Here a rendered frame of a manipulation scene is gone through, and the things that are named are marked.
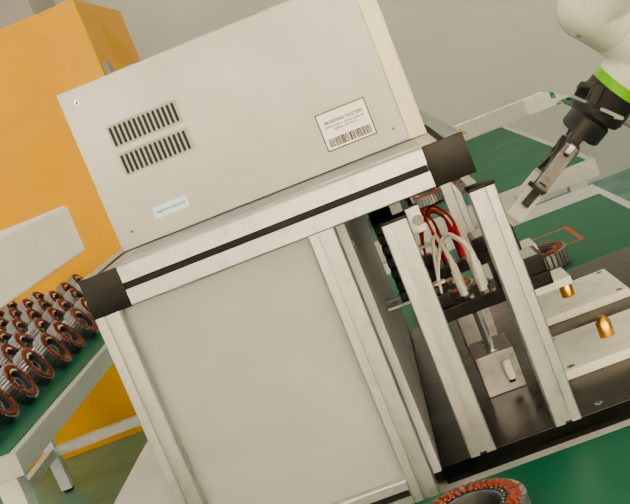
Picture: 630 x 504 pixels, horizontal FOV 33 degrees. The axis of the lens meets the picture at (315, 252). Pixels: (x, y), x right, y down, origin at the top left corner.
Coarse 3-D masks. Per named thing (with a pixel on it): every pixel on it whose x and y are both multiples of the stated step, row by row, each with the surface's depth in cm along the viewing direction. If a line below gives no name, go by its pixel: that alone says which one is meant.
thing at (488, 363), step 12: (492, 336) 141; (504, 336) 139; (480, 348) 138; (504, 348) 134; (480, 360) 134; (492, 360) 134; (516, 360) 134; (480, 372) 134; (492, 372) 134; (504, 372) 134; (516, 372) 134; (492, 384) 134; (504, 384) 134; (516, 384) 134; (492, 396) 135
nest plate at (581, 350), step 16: (624, 320) 140; (560, 336) 144; (576, 336) 141; (592, 336) 139; (624, 336) 134; (560, 352) 137; (576, 352) 135; (592, 352) 133; (608, 352) 131; (624, 352) 129; (576, 368) 130; (592, 368) 130
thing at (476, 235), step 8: (472, 232) 162; (480, 232) 159; (472, 240) 156; (480, 240) 156; (528, 240) 160; (472, 248) 162; (480, 248) 156; (520, 248) 156; (536, 248) 156; (456, 256) 161; (480, 256) 156; (488, 256) 156; (440, 264) 160; (448, 264) 158; (464, 264) 157; (432, 272) 157; (440, 272) 157; (448, 272) 157; (432, 280) 157
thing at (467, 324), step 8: (488, 312) 158; (456, 320) 164; (464, 320) 158; (472, 320) 158; (488, 320) 158; (464, 328) 158; (472, 328) 158; (488, 328) 158; (464, 336) 158; (472, 336) 158; (480, 336) 158
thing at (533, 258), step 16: (528, 256) 133; (528, 272) 132; (544, 272) 132; (560, 272) 136; (496, 288) 133; (544, 288) 133; (464, 304) 133; (480, 304) 133; (448, 320) 133; (480, 320) 134
